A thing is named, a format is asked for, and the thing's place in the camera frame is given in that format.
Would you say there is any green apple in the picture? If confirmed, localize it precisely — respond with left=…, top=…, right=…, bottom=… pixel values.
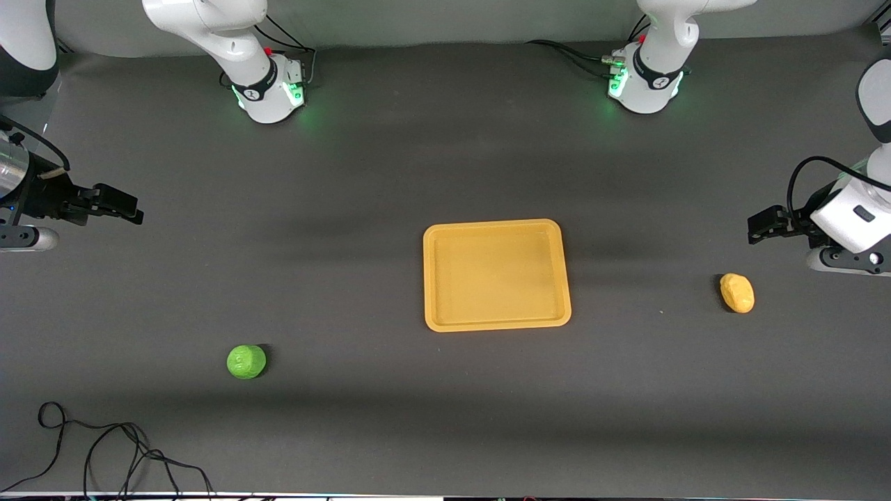
left=226, top=344, right=268, bottom=381

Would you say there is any yellow potato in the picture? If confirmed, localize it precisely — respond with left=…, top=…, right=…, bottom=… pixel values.
left=719, top=273, right=756, bottom=315

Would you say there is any yellow plastic tray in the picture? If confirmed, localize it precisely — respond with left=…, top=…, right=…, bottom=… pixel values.
left=423, top=218, right=573, bottom=333

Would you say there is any loose thin black cable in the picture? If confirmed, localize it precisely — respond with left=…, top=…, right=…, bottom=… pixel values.
left=0, top=401, right=214, bottom=501

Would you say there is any black right arm base cable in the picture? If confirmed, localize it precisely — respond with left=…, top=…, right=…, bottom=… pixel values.
left=220, top=14, right=318, bottom=90

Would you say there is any black arm base cable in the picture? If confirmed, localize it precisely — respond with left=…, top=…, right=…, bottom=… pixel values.
left=220, top=14, right=318, bottom=90
left=526, top=14, right=655, bottom=79

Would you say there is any black left arm base cable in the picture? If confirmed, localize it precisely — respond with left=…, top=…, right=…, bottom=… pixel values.
left=526, top=14, right=655, bottom=79

